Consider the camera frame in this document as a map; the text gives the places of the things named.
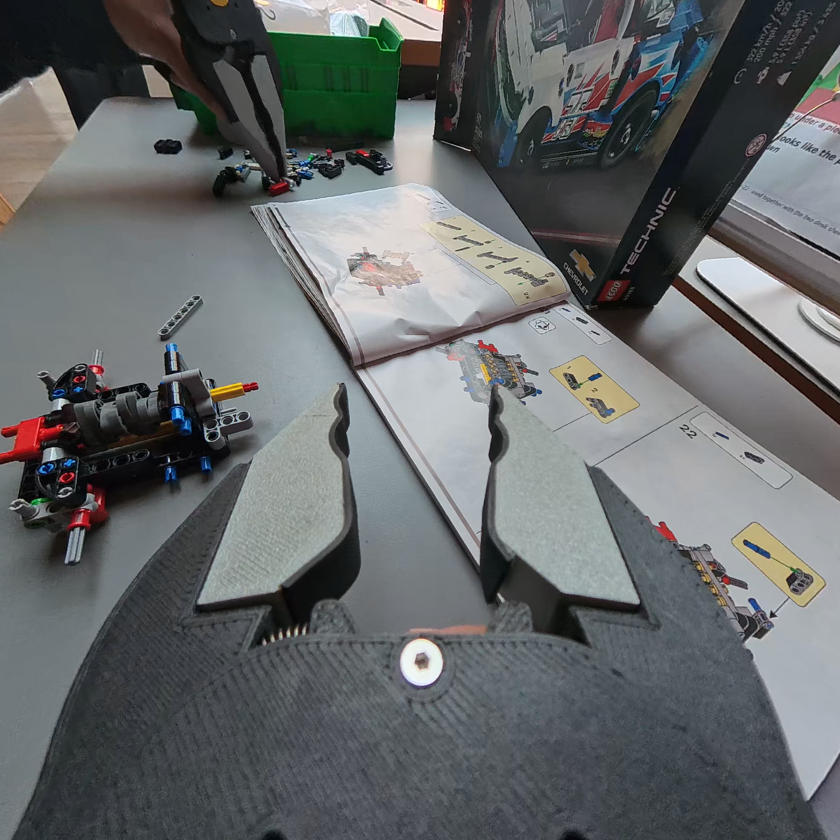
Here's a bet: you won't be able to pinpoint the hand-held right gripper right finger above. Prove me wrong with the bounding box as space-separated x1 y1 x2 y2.
479 386 642 635

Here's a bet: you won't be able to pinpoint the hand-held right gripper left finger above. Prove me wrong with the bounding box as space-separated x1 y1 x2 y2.
197 384 362 616

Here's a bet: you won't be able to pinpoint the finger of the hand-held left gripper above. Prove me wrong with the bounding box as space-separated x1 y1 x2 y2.
211 54 278 179
251 46 290 181

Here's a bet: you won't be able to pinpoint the pile of lego pieces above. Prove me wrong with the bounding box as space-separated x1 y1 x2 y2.
211 147 395 198

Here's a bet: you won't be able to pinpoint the lego chassis assembly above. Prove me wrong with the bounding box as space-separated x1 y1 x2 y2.
0 343 259 567

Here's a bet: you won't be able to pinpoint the grey lego beam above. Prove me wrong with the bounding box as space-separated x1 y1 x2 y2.
157 295 206 341

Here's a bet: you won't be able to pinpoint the lego instruction booklet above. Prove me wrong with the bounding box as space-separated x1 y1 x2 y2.
251 184 840 800

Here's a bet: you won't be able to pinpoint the person's left forearm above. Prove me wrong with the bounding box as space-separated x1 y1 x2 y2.
0 0 153 129

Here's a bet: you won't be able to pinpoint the lego set box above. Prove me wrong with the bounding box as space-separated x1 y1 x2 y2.
433 0 840 309

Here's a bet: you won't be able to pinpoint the person's left hand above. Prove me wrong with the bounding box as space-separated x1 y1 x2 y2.
105 0 223 118

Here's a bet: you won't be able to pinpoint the green plastic bin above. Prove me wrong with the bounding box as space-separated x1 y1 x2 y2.
169 18 404 140

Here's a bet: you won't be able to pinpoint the clear plastic bags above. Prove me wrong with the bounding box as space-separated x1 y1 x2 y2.
259 0 371 39

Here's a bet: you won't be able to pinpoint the white monitor stand base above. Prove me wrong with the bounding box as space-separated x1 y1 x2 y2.
696 257 840 380

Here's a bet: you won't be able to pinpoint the printed paper sheet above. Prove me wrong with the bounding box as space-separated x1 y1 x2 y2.
742 59 840 245

